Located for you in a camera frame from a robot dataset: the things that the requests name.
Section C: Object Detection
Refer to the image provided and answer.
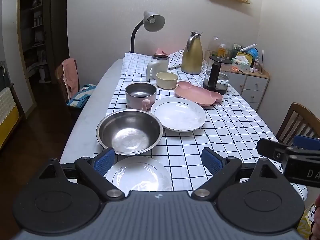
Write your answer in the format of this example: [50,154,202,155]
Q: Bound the pink towel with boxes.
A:
[62,58,80,101]

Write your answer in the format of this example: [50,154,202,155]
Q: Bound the gold thermos jug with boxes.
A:
[180,31,203,75]

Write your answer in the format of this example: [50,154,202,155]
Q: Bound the grey desk lamp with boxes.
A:
[130,11,166,54]

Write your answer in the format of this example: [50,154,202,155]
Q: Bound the large stainless steel bowl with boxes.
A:
[96,109,164,156]

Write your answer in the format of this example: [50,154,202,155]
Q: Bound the glass coffee pot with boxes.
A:
[203,55,233,95]

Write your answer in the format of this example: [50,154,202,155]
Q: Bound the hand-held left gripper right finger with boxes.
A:
[191,147,285,201]

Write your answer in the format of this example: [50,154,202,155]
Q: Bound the wooden chair with towel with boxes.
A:
[55,58,87,117]

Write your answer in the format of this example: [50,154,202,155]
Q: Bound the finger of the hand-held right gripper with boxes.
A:
[257,138,296,161]
[293,134,320,148]

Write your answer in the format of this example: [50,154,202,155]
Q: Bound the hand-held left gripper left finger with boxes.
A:
[37,147,125,202]

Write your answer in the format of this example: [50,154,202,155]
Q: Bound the pink steel-lined bowl with handle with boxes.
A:
[125,82,158,111]

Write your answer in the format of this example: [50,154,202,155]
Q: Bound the pink divided plate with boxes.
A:
[174,81,224,107]

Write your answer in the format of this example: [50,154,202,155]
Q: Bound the tissue pack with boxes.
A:
[231,56,251,74]

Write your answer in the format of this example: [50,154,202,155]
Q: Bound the white rimmed plate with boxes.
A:
[151,97,207,132]
[103,156,173,192]

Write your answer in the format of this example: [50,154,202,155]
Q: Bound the yellow patterned bag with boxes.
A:
[297,203,317,233]

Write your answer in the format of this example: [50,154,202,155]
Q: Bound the wooden slatted chair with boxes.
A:
[275,102,320,146]

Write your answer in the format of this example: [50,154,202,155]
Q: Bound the white mug with lid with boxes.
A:
[146,54,169,81]

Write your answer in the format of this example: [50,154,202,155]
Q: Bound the white corner drawer cabinet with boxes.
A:
[229,66,271,112]

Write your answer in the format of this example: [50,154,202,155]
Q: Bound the dark bookshelf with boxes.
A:
[19,0,52,79]

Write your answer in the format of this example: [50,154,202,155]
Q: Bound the checked white tablecloth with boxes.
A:
[104,49,309,201]

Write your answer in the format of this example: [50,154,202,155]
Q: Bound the person's right hand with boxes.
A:
[309,196,320,240]

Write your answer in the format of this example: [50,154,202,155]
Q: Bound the pink cloth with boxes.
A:
[155,47,177,56]

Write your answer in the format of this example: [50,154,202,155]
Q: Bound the cream bowl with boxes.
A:
[156,72,178,90]

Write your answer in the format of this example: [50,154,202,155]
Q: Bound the clear glass dome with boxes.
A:
[207,36,227,57]

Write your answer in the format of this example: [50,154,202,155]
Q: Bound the blue ball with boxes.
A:
[246,48,259,61]

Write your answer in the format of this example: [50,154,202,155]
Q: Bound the blue striped bag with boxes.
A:
[66,84,97,108]

